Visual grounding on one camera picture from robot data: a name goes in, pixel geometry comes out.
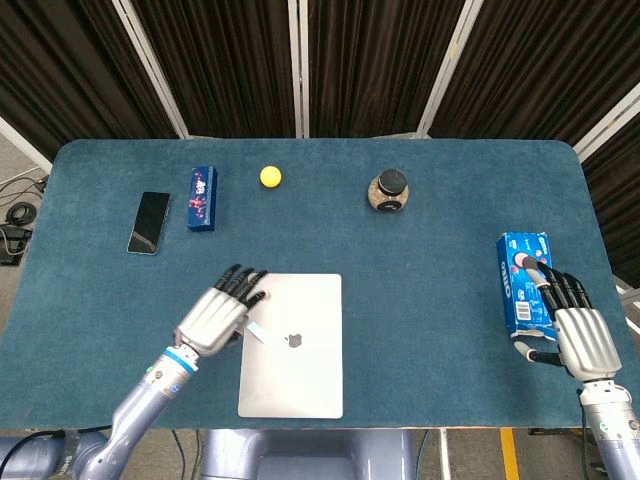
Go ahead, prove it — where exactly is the black floor cable bundle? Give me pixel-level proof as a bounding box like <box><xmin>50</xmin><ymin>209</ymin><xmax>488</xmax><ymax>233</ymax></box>
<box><xmin>5</xmin><ymin>201</ymin><xmax>40</xmax><ymax>227</ymax></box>

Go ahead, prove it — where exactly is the black floor power adapter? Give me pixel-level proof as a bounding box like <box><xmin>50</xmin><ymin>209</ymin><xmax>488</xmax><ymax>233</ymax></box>
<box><xmin>0</xmin><ymin>224</ymin><xmax>34</xmax><ymax>266</ymax></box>

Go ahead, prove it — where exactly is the silver laptop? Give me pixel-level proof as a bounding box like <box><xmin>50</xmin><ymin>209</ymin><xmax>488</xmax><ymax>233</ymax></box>
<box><xmin>237</xmin><ymin>272</ymin><xmax>345</xmax><ymax>420</ymax></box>

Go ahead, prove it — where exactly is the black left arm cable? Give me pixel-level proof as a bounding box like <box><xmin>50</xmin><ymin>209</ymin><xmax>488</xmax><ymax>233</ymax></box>
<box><xmin>8</xmin><ymin>424</ymin><xmax>114</xmax><ymax>474</ymax></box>

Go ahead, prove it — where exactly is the blue Oreo cookie box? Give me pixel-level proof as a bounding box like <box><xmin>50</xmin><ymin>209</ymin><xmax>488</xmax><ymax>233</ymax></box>
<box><xmin>495</xmin><ymin>230</ymin><xmax>559</xmax><ymax>341</ymax></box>

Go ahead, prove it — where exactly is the black smartphone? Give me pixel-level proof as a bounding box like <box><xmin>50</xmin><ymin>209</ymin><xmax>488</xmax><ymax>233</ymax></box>
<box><xmin>126</xmin><ymin>191</ymin><xmax>172</xmax><ymax>257</ymax></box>

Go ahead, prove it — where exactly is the dark blue printed box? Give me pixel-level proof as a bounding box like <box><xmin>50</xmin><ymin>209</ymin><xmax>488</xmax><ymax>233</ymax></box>
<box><xmin>186</xmin><ymin>165</ymin><xmax>219</xmax><ymax>233</ymax></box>

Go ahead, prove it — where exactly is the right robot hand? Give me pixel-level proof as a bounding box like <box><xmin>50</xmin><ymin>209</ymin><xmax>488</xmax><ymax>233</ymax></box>
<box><xmin>513</xmin><ymin>259</ymin><xmax>624</xmax><ymax>384</ymax></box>

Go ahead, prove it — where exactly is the grey robot torso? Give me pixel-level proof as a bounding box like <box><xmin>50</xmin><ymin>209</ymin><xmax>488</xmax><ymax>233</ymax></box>
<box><xmin>199</xmin><ymin>428</ymin><xmax>417</xmax><ymax>480</ymax></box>

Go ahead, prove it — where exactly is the dark pleated partition screen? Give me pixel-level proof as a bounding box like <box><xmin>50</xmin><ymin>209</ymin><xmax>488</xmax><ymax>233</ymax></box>
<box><xmin>112</xmin><ymin>0</ymin><xmax>307</xmax><ymax>140</ymax></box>
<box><xmin>0</xmin><ymin>0</ymin><xmax>189</xmax><ymax>164</ymax></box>
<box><xmin>299</xmin><ymin>0</ymin><xmax>481</xmax><ymax>139</ymax></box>
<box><xmin>419</xmin><ymin>0</ymin><xmax>640</xmax><ymax>151</ymax></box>
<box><xmin>574</xmin><ymin>82</ymin><xmax>640</xmax><ymax>291</ymax></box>

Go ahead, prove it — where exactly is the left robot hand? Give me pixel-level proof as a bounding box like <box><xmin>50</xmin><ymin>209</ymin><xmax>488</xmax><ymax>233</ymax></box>
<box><xmin>173</xmin><ymin>263</ymin><xmax>269</xmax><ymax>359</ymax></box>

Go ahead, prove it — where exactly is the blue felt-covered table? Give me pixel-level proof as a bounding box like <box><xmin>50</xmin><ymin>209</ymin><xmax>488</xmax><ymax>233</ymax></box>
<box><xmin>0</xmin><ymin>138</ymin><xmax>640</xmax><ymax>432</ymax></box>

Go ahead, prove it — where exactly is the glass jar black lid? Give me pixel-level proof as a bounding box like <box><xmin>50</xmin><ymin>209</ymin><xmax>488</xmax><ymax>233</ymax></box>
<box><xmin>367</xmin><ymin>169</ymin><xmax>410</xmax><ymax>214</ymax></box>

